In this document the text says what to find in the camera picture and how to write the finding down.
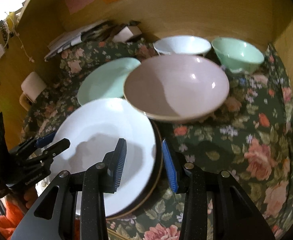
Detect stack of papers and magazines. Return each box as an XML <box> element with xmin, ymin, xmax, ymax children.
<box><xmin>44</xmin><ymin>20</ymin><xmax>140</xmax><ymax>61</ymax></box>

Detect mint green bowl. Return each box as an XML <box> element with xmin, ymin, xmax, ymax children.
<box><xmin>211</xmin><ymin>37</ymin><xmax>265</xmax><ymax>74</ymax></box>

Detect white round plate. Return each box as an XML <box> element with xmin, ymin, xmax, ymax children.
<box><xmin>50</xmin><ymin>98</ymin><xmax>156</xmax><ymax>217</ymax></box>

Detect mint green plate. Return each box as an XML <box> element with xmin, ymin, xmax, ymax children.
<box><xmin>77</xmin><ymin>57</ymin><xmax>141</xmax><ymax>105</ymax></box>

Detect dark brown rimmed plate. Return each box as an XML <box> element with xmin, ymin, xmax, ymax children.
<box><xmin>106</xmin><ymin>120</ymin><xmax>163</xmax><ymax>220</ymax></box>

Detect small white paper box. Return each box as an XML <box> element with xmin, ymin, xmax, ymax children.
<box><xmin>112</xmin><ymin>26</ymin><xmax>142</xmax><ymax>43</ymax></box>

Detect person's left hand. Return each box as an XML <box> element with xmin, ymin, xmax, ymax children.
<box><xmin>5</xmin><ymin>186</ymin><xmax>38</xmax><ymax>212</ymax></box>

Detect orange sleeve forearm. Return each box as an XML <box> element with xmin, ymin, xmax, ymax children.
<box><xmin>0</xmin><ymin>201</ymin><xmax>24</xmax><ymax>239</ymax></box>

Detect white bowl with black spots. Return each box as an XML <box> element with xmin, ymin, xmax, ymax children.
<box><xmin>153</xmin><ymin>35</ymin><xmax>211</xmax><ymax>56</ymax></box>

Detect floral dark green cloth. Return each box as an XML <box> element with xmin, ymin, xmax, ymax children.
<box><xmin>21</xmin><ymin>40</ymin><xmax>293</xmax><ymax>239</ymax></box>

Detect pink ceramic bowl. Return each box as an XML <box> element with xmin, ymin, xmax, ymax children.
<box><xmin>124</xmin><ymin>55</ymin><xmax>229</xmax><ymax>123</ymax></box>

